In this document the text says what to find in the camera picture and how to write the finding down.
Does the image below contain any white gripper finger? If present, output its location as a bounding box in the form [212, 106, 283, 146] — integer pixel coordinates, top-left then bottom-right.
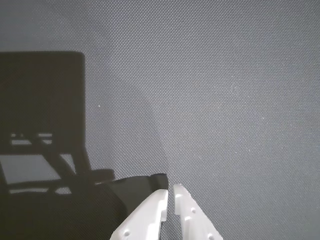
[173, 183, 223, 240]
[109, 189, 169, 240]

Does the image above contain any gray textured fabric mat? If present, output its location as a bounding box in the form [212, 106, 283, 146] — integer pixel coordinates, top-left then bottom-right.
[0, 0, 320, 240]

